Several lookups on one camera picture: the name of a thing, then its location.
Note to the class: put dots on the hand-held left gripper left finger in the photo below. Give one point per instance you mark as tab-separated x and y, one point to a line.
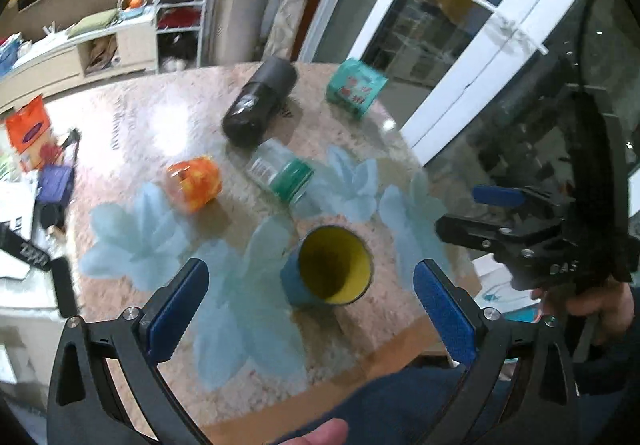
172	312

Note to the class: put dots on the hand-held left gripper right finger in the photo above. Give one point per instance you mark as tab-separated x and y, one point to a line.
447	320

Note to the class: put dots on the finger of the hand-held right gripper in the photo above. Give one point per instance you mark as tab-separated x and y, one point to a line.
475	231
497	195

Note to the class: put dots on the blue cup with yellow inside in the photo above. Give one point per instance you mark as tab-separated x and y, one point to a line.
330	270

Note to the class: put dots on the person's right hand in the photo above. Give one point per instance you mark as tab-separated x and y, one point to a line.
600	307

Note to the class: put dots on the person's left hand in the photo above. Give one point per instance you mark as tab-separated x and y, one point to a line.
315	435

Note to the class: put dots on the white and teal box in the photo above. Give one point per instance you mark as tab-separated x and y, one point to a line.
505	295

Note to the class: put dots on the person's dark blue trousers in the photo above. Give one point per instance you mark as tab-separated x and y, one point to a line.
400	405

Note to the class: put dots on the black remote control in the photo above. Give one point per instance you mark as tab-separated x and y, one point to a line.
64	287

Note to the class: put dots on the orange plastic jar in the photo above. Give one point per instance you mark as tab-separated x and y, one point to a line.
196	182

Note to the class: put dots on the black box with white print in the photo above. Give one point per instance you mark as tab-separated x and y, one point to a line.
22	245

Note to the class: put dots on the purple pouch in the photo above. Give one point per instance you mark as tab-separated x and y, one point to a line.
55	182

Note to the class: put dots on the teal packet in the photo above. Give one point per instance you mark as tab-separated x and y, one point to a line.
356	87

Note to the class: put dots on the clear bottle with green cap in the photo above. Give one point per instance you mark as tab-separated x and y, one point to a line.
280	170

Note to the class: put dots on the white papers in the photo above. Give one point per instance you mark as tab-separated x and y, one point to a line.
15	205

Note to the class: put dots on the black cylindrical bottle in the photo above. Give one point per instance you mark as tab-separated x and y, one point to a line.
257	100

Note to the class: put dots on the orange snack packet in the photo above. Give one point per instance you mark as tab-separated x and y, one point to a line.
31	130

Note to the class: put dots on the white low cabinet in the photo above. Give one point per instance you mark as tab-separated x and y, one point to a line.
60	60

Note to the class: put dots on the green cushion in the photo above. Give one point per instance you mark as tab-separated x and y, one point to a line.
92	22

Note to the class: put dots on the glass bowl with fruit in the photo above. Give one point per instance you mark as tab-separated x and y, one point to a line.
132	2

